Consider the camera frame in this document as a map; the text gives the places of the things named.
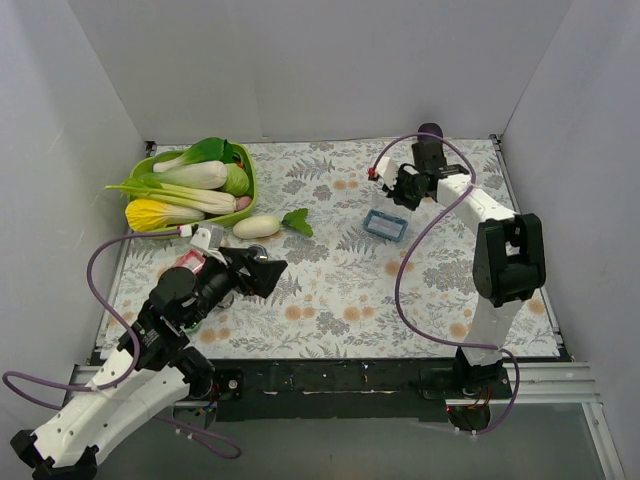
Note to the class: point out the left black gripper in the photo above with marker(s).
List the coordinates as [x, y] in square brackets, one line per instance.
[245, 273]

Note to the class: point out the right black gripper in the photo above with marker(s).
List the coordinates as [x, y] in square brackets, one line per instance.
[405, 188]

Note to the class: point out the blue rectangular pill box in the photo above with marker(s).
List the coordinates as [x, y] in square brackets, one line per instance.
[385, 219]

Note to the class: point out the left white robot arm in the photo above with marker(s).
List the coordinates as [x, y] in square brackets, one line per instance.
[153, 365]

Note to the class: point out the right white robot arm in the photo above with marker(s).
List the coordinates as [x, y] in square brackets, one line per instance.
[509, 259]

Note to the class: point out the dark blue round pill case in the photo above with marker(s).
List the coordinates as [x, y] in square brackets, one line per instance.
[258, 252]

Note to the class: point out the white cap pill bottle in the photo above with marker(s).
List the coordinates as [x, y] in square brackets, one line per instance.
[226, 302]

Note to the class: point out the white radish with leaves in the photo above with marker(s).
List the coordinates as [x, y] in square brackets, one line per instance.
[260, 226]

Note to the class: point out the purple eggplant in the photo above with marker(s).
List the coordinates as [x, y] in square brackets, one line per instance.
[428, 132]

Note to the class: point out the pink rectangular pill box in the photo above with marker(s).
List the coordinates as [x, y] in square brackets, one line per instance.
[192, 260]

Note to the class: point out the pink radish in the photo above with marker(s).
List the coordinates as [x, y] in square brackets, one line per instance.
[242, 203]

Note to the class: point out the green round pill case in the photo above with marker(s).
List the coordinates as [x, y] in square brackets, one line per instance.
[193, 328]

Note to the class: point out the light green cabbage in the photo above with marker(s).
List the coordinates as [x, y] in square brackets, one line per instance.
[237, 181]

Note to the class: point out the floral table mat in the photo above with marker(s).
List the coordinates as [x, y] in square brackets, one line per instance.
[347, 293]

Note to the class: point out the green bok choy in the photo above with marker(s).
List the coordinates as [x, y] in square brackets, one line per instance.
[208, 149]

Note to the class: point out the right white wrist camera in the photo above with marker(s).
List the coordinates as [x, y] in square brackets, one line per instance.
[385, 171]

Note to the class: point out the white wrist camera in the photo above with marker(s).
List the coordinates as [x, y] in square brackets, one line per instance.
[385, 171]
[207, 238]

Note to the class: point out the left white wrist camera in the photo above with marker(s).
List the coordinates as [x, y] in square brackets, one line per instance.
[207, 238]

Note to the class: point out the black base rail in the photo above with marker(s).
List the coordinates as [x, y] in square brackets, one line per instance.
[378, 388]

